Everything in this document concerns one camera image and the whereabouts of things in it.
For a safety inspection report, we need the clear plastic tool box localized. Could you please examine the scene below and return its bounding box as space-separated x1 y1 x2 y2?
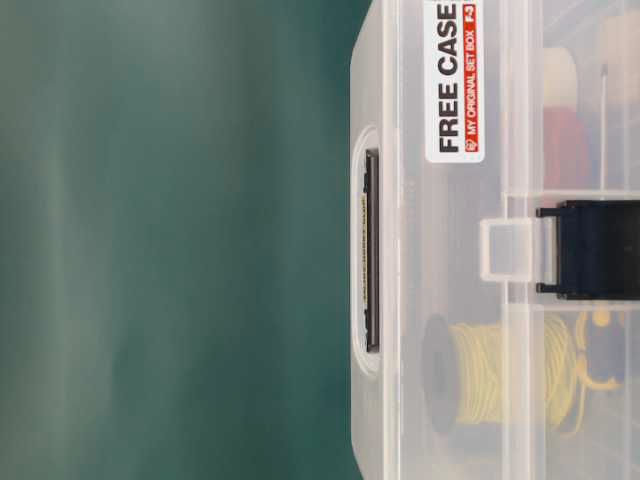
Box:
350 1 639 479

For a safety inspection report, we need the black tool box latch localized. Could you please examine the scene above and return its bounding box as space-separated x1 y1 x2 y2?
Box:
536 200 639 301

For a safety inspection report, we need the red tape roll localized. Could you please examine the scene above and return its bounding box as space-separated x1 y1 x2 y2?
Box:
543 107 591 190

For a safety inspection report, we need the yellow wire spool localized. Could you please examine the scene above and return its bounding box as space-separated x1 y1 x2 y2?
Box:
422 314 587 435

